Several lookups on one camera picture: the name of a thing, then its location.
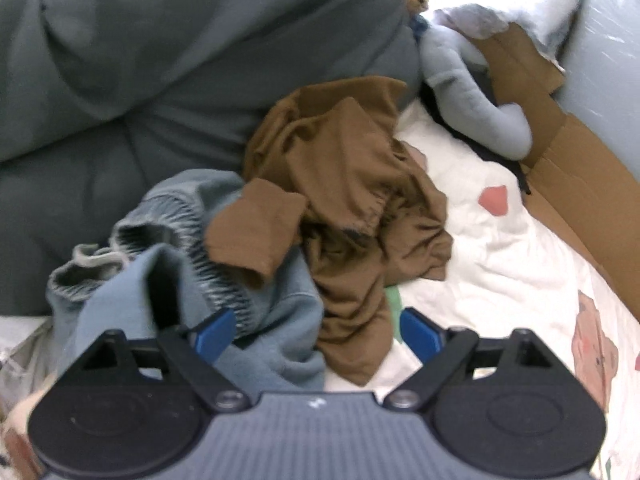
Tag brown cat print t-shirt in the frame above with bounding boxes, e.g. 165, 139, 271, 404
204, 76, 452, 386

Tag grey-blue sweatpants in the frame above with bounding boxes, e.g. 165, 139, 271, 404
47, 169, 326, 398

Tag grey U-shaped neck pillow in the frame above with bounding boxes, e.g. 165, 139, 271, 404
420, 25, 533, 160

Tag white patterned bed sheet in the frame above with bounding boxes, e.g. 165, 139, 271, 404
386, 102, 639, 479

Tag flattened brown cardboard box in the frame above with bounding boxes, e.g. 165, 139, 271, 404
473, 24, 639, 315

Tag black garment on bed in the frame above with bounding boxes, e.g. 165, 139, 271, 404
418, 79, 533, 196

